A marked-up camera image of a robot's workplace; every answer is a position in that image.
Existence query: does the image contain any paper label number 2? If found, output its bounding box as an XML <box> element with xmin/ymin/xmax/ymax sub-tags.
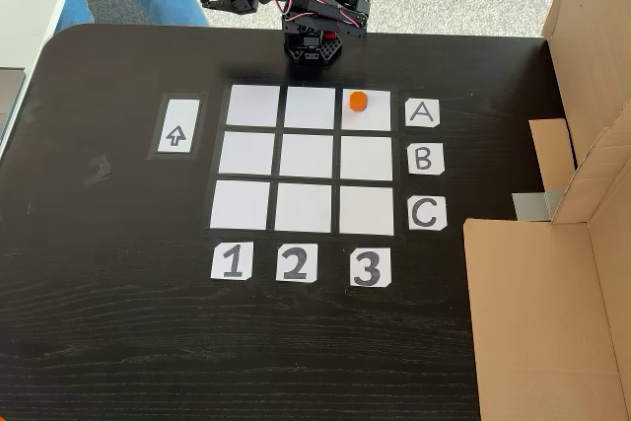
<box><xmin>275</xmin><ymin>243</ymin><xmax>319</xmax><ymax>284</ymax></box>

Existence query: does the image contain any paper label number 3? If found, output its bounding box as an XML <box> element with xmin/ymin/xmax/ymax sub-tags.
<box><xmin>349</xmin><ymin>246</ymin><xmax>393</xmax><ymax>288</ymax></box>

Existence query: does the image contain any brown cardboard panel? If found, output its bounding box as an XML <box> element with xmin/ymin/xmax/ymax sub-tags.
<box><xmin>462</xmin><ymin>95</ymin><xmax>631</xmax><ymax>421</ymax></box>
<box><xmin>527</xmin><ymin>0</ymin><xmax>631</xmax><ymax>195</ymax></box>

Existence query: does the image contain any paper label letter B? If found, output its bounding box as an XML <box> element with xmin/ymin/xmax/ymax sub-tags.
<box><xmin>406</xmin><ymin>143</ymin><xmax>446</xmax><ymax>175</ymax></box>

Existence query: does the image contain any paper label letter C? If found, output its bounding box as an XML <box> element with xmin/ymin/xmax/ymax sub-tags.
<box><xmin>407</xmin><ymin>195</ymin><xmax>448</xmax><ymax>232</ymax></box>

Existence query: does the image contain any paper label letter A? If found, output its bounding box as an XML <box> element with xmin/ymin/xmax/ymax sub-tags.
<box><xmin>404</xmin><ymin>99</ymin><xmax>441</xmax><ymax>129</ymax></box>

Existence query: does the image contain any grey flat panel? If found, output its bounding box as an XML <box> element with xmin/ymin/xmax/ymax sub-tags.
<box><xmin>0</xmin><ymin>68</ymin><xmax>26</xmax><ymax>144</ymax></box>

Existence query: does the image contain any grey duct tape strip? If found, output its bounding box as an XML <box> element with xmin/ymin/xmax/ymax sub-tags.
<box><xmin>512</xmin><ymin>187</ymin><xmax>568</xmax><ymax>223</ymax></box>

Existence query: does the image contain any white paper arrow sheet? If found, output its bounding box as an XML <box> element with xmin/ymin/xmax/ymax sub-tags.
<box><xmin>156</xmin><ymin>97</ymin><xmax>202</xmax><ymax>156</ymax></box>

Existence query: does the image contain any paper label number 1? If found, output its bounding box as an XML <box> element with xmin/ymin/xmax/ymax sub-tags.
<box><xmin>210</xmin><ymin>242</ymin><xmax>254</xmax><ymax>282</ymax></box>

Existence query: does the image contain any white nine-square paper grid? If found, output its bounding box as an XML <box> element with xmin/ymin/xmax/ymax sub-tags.
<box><xmin>206</xmin><ymin>81</ymin><xmax>403</xmax><ymax>240</ymax></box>

